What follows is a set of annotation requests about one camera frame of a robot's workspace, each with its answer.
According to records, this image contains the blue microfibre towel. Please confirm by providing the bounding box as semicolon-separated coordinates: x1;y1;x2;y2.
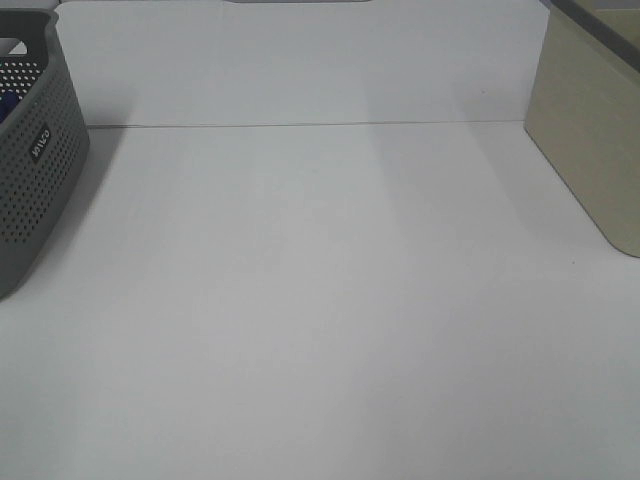
0;91;20;123

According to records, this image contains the grey perforated plastic basket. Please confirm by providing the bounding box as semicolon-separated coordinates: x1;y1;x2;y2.
1;8;90;297

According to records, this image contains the beige storage box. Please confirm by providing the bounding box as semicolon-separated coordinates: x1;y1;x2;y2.
524;1;639;257

